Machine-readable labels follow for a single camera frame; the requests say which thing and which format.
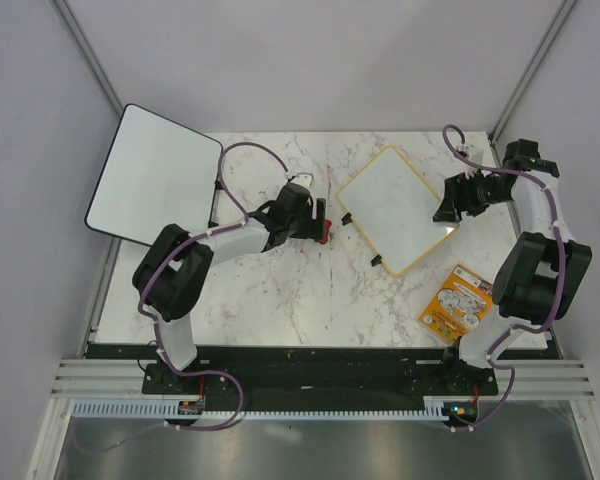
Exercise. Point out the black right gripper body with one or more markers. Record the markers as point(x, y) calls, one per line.
point(478, 191)

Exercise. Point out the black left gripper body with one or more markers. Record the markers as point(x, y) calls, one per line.
point(305, 226)

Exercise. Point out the red bone-shaped eraser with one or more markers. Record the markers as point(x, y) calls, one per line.
point(324, 236)

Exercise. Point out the yellow framed small whiteboard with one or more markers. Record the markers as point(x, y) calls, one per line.
point(393, 205)

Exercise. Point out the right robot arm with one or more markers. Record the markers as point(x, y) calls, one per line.
point(539, 278)

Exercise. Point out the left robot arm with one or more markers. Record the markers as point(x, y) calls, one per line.
point(171, 276)

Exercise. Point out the large black framed whiteboard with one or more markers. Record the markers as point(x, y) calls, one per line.
point(156, 172)

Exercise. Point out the orange printed packet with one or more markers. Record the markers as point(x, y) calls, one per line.
point(461, 303)

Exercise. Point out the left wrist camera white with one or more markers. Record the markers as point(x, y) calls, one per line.
point(304, 179)

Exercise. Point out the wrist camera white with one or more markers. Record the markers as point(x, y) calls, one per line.
point(471, 156)
point(304, 179)

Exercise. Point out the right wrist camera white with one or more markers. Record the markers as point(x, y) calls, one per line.
point(471, 156)

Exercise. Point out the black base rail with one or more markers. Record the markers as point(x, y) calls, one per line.
point(309, 377)

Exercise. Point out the white slotted cable duct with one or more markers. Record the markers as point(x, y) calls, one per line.
point(162, 409)

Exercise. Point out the aluminium frame rail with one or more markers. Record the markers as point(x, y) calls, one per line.
point(535, 380)

